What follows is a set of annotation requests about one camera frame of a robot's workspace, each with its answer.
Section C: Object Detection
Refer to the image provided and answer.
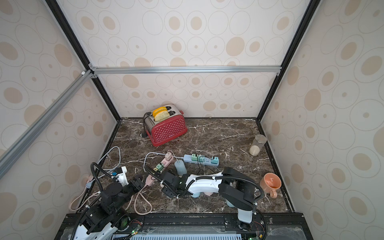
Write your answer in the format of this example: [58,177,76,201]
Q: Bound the silver frame bar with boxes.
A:
[92,66,282,75]
[1,70,92,177]

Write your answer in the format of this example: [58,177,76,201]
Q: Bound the black corner frame post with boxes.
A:
[45,0,121,122]

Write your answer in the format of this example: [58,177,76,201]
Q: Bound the silver left frame bar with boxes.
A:
[1,70,92,177]

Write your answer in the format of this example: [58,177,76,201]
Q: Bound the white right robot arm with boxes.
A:
[153,167,265,224]

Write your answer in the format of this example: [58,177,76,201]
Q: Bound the yellow toast slice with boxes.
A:
[152,107,170,122]

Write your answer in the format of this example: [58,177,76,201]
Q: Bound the pink power strip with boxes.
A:
[145,152,174,186]

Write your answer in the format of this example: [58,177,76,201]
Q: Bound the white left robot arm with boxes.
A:
[69,163,148,240]

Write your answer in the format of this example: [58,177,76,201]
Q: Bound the silver back frame bar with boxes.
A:
[92,66,282,75]

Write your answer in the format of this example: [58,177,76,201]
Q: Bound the teal charger on blue strip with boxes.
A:
[211,157,219,165]

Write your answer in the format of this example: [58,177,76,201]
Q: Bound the glass jar with powder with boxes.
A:
[249,134,267,156]

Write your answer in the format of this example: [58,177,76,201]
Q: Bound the light blue power strip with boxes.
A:
[183,155,220,167]

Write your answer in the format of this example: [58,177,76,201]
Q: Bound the pink power cable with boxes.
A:
[68,175,154,217]

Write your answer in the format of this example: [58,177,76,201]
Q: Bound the orange ceramic mug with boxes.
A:
[260,173,282,199]

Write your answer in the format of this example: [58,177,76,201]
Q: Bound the black front rail base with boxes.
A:
[55,211,313,240]

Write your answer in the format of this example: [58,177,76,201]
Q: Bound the blue mouse near strip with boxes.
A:
[175,160,187,176]

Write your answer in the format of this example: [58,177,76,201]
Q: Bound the black right frame post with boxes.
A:
[257,0,321,122]

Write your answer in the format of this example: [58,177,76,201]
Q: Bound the green charger on pink strip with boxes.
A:
[154,163,164,172]

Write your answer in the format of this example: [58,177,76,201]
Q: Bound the red polka dot toaster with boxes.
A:
[143,104,188,147]

